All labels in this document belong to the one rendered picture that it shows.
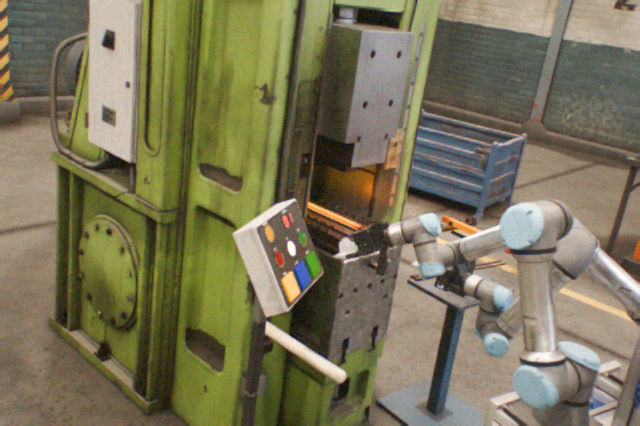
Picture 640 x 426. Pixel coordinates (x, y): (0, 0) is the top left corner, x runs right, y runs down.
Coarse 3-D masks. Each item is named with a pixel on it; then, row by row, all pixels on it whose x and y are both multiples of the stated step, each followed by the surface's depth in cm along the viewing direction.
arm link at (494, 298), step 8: (480, 280) 235; (480, 288) 233; (488, 288) 231; (496, 288) 230; (504, 288) 231; (480, 296) 233; (488, 296) 231; (496, 296) 229; (504, 296) 228; (512, 296) 230; (480, 304) 234; (488, 304) 231; (496, 304) 229; (504, 304) 228; (496, 312) 232
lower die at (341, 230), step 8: (328, 208) 292; (312, 216) 280; (320, 216) 282; (328, 216) 280; (344, 216) 285; (312, 224) 274; (328, 224) 274; (336, 224) 275; (344, 224) 274; (360, 224) 278; (312, 232) 273; (320, 232) 270; (328, 232) 268; (336, 232) 269; (344, 232) 268; (352, 232) 269; (328, 240) 267; (336, 240) 264; (352, 240) 269
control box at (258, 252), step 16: (272, 208) 229; (288, 208) 226; (256, 224) 206; (272, 224) 213; (304, 224) 233; (240, 240) 205; (256, 240) 203; (272, 240) 209; (288, 240) 219; (256, 256) 205; (272, 256) 207; (288, 256) 216; (304, 256) 226; (256, 272) 206; (272, 272) 205; (288, 272) 213; (320, 272) 234; (256, 288) 208; (272, 288) 206; (304, 288) 220; (272, 304) 207; (288, 304) 208
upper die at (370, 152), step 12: (324, 144) 261; (336, 144) 257; (348, 144) 253; (360, 144) 253; (372, 144) 258; (384, 144) 263; (324, 156) 262; (336, 156) 258; (348, 156) 253; (360, 156) 255; (372, 156) 261; (384, 156) 266
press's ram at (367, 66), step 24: (336, 24) 243; (360, 24) 260; (336, 48) 243; (360, 48) 236; (384, 48) 245; (408, 48) 255; (336, 72) 245; (360, 72) 240; (384, 72) 249; (336, 96) 247; (360, 96) 244; (384, 96) 254; (336, 120) 248; (360, 120) 248; (384, 120) 259
